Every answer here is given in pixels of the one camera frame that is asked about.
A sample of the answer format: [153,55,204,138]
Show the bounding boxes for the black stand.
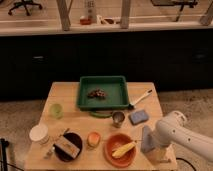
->
[0,138,9,171]

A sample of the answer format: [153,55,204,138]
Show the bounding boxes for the wooden block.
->
[55,136,80,158]

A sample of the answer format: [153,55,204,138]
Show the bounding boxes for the yellow corn cob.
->
[112,141,136,158]

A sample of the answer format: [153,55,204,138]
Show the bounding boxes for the green translucent cup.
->
[49,103,63,119]

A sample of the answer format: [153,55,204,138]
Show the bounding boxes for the red object on shelf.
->
[80,18,92,25]

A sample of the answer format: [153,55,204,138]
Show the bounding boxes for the black office chair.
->
[8,0,43,16]

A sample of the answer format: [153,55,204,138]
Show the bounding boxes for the wooden table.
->
[24,82,177,171]

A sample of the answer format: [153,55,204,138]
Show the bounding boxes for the small metal cup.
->
[112,111,125,128]

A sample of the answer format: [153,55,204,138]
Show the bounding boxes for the dark brown crumpled object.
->
[87,89,106,99]

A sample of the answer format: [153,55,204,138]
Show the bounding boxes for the orange bowl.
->
[103,133,136,168]

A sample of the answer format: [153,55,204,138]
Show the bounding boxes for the green flat lid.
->
[90,111,112,118]

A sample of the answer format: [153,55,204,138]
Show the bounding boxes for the grey-blue towel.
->
[141,125,155,153]

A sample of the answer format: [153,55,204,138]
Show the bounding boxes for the black cable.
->
[175,157,198,171]

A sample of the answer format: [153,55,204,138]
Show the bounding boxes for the blue sponge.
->
[129,110,149,125]

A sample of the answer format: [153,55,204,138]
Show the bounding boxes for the green plastic tray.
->
[77,76,129,111]

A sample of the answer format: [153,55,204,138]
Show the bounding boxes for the dark brown bowl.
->
[53,133,83,162]

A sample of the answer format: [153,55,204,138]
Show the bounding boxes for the white cup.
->
[29,124,49,144]

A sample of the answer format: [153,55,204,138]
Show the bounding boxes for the small orange-yellow cup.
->
[87,132,101,147]

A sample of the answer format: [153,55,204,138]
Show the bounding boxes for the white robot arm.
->
[151,111,213,163]

